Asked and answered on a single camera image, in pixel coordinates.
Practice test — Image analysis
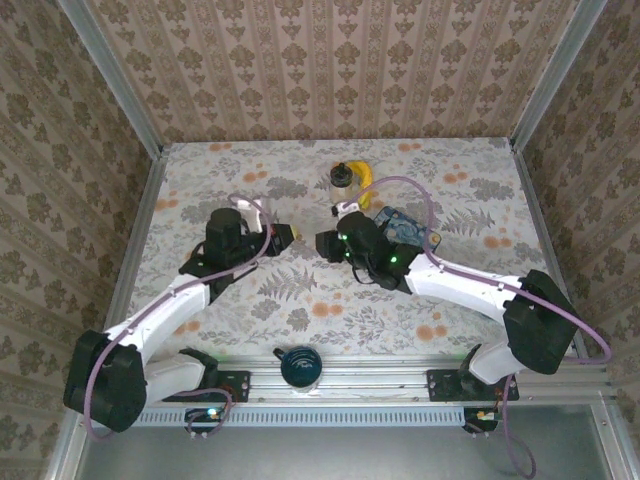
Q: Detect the blue painting print box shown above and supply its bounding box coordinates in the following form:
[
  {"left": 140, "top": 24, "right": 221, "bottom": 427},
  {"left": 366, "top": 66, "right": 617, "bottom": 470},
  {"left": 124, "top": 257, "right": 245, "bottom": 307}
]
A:
[{"left": 374, "top": 205, "right": 444, "bottom": 252}]

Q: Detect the floral table cover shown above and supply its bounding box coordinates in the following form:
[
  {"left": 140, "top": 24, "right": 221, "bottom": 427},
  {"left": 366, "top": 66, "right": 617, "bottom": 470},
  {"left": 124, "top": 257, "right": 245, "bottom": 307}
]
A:
[{"left": 104, "top": 139, "right": 581, "bottom": 361}]

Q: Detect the clear bottle black cap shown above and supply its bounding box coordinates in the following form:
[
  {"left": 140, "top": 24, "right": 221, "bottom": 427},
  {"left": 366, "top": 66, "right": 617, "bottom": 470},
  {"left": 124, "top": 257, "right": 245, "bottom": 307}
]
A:
[{"left": 327, "top": 162, "right": 364, "bottom": 206}]

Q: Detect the yellow banana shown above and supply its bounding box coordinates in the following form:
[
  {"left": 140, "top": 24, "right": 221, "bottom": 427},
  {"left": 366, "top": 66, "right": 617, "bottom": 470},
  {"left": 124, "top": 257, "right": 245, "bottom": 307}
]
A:
[{"left": 347, "top": 159, "right": 377, "bottom": 209}]

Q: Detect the dark blue mug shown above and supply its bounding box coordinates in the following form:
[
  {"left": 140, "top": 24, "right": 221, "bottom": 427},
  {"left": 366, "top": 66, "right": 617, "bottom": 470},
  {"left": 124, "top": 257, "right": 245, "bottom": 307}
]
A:
[{"left": 272, "top": 344, "right": 324, "bottom": 391}]

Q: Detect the small controller circuit board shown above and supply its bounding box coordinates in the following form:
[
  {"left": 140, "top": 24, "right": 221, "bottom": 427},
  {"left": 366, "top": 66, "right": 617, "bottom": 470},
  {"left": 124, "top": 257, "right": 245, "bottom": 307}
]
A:
[
  {"left": 462, "top": 407, "right": 501, "bottom": 434},
  {"left": 184, "top": 407, "right": 226, "bottom": 434}
]

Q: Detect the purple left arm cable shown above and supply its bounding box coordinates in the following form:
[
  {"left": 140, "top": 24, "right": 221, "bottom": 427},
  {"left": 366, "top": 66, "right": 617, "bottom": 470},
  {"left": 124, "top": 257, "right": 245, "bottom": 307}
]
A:
[{"left": 82, "top": 193, "right": 275, "bottom": 442}]

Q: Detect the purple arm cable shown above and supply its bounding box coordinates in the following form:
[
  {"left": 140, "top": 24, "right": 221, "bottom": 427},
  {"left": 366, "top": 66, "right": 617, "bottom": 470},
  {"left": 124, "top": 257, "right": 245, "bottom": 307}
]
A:
[
  {"left": 82, "top": 193, "right": 275, "bottom": 442},
  {"left": 342, "top": 175, "right": 614, "bottom": 365}
]

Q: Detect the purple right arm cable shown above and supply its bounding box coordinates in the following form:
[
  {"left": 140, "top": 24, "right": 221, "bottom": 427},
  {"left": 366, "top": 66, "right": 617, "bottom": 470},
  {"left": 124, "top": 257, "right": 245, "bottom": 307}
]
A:
[{"left": 342, "top": 175, "right": 614, "bottom": 365}]

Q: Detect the aluminium table side rail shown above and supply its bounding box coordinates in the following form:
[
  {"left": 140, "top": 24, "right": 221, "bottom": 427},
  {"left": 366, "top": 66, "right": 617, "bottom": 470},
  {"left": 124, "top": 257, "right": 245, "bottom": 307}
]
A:
[
  {"left": 47, "top": 152, "right": 169, "bottom": 480},
  {"left": 512, "top": 147, "right": 621, "bottom": 401}
]

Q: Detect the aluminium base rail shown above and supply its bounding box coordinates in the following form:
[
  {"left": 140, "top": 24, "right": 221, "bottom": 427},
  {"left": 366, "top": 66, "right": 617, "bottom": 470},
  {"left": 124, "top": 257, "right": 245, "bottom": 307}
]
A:
[{"left": 214, "top": 355, "right": 610, "bottom": 402}]

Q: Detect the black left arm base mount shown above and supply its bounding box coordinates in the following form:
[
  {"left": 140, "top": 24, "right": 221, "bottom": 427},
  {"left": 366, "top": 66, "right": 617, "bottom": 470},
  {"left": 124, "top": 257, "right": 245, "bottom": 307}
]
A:
[{"left": 169, "top": 368, "right": 251, "bottom": 404}]

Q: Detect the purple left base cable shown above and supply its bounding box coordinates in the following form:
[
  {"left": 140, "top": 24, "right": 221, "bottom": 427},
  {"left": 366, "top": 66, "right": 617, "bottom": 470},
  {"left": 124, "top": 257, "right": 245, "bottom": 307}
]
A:
[{"left": 187, "top": 388, "right": 236, "bottom": 442}]

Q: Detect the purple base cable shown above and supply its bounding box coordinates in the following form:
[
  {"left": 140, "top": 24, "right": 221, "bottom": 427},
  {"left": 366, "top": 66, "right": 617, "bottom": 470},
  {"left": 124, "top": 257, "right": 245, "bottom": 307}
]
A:
[
  {"left": 187, "top": 388, "right": 236, "bottom": 442},
  {"left": 499, "top": 374, "right": 541, "bottom": 479}
]

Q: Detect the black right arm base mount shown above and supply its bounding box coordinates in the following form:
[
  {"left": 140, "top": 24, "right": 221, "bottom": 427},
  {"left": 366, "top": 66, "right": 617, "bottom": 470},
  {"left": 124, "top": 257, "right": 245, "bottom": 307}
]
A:
[{"left": 426, "top": 368, "right": 520, "bottom": 404}]

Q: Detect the white slotted cable duct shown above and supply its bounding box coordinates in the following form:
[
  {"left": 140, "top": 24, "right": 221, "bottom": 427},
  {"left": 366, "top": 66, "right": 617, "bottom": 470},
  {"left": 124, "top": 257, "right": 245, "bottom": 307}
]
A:
[{"left": 133, "top": 409, "right": 467, "bottom": 429}]

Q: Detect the aluminium frame post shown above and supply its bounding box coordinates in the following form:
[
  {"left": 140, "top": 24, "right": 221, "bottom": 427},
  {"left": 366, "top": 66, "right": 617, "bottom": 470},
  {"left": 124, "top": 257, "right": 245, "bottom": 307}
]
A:
[
  {"left": 509, "top": 0, "right": 604, "bottom": 151},
  {"left": 57, "top": 0, "right": 166, "bottom": 157}
]

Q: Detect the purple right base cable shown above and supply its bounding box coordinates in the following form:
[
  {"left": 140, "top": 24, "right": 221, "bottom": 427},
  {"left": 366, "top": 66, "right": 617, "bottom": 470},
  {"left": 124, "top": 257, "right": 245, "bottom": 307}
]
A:
[{"left": 499, "top": 374, "right": 541, "bottom": 479}]

